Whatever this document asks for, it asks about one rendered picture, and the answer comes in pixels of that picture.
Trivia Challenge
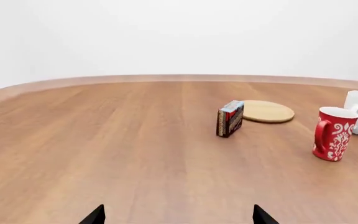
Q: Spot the red patterned mug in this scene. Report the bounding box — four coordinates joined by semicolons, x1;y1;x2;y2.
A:
312;106;358;162

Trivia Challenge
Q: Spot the brown chocolate pudding box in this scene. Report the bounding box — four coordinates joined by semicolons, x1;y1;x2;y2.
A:
216;100;246;138

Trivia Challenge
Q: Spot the round wooden plate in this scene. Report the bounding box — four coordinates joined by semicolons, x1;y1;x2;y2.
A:
241;100;295;123

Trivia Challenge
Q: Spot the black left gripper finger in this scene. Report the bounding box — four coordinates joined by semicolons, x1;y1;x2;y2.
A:
78;203;106;224

